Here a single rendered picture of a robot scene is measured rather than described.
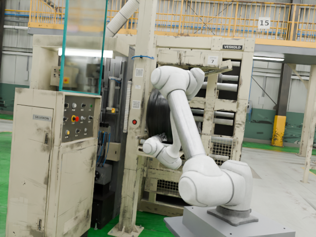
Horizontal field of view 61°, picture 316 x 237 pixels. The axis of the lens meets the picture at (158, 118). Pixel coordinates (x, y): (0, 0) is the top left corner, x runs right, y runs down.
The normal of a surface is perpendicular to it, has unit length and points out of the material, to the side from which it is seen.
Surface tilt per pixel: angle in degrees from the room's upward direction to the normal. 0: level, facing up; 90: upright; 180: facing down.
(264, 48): 90
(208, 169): 48
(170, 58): 90
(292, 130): 90
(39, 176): 90
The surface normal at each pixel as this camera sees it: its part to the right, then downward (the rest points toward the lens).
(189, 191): -0.80, 0.01
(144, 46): -0.26, 0.04
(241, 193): 0.51, 0.07
